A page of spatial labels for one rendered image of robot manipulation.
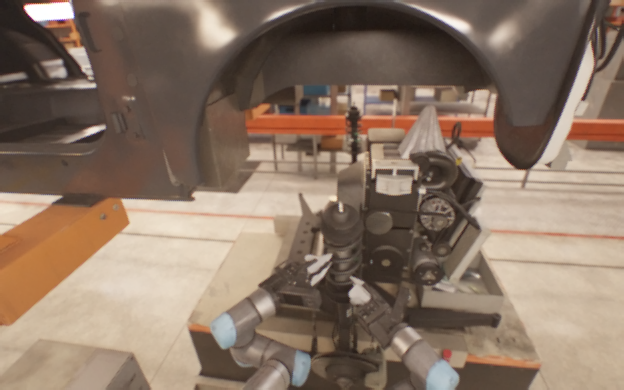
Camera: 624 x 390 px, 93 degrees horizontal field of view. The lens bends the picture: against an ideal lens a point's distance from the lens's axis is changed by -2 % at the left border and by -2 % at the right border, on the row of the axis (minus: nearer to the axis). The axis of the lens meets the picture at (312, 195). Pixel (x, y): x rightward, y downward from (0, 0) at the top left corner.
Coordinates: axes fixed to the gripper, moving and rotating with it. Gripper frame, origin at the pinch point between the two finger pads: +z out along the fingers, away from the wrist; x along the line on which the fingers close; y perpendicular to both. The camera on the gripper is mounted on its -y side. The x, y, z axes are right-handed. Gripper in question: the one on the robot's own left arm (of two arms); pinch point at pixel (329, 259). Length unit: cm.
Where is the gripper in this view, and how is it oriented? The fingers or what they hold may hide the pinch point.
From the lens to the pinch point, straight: 91.4
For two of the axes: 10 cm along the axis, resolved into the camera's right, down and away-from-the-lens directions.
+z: 7.5, -4.2, 5.1
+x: 1.8, 8.7, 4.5
